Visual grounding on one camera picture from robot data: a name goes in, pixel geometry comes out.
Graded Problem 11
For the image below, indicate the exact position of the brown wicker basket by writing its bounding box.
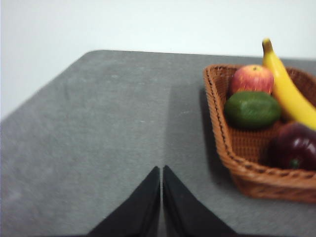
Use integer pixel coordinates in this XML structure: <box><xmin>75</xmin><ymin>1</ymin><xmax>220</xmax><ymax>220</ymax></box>
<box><xmin>202</xmin><ymin>64</ymin><xmax>316</xmax><ymax>204</ymax></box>

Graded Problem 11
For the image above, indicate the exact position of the green avocado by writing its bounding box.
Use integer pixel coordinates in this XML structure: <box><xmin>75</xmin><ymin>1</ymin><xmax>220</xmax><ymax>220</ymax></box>
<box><xmin>224</xmin><ymin>90</ymin><xmax>282</xmax><ymax>129</ymax></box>

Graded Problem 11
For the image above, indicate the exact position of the red yellow apple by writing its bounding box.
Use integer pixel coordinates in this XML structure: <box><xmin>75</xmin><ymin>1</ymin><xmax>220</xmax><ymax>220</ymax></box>
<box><xmin>230</xmin><ymin>64</ymin><xmax>275</xmax><ymax>97</ymax></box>

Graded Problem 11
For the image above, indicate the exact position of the dark red plum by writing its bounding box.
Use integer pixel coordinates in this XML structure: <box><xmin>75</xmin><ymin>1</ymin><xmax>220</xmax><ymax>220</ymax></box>
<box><xmin>261</xmin><ymin>122</ymin><xmax>316</xmax><ymax>171</ymax></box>

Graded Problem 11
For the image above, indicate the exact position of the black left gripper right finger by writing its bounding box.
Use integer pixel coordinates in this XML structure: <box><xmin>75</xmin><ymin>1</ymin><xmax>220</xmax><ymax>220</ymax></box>
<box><xmin>161</xmin><ymin>164</ymin><xmax>239</xmax><ymax>237</ymax></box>

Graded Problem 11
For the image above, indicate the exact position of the yellow banana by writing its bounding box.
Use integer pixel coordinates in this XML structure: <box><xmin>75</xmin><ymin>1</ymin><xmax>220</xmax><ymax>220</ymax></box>
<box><xmin>261</xmin><ymin>38</ymin><xmax>316</xmax><ymax>131</ymax></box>

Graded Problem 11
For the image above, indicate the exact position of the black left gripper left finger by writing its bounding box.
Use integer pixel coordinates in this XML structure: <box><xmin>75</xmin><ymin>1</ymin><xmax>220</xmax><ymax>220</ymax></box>
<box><xmin>86</xmin><ymin>166</ymin><xmax>161</xmax><ymax>237</ymax></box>

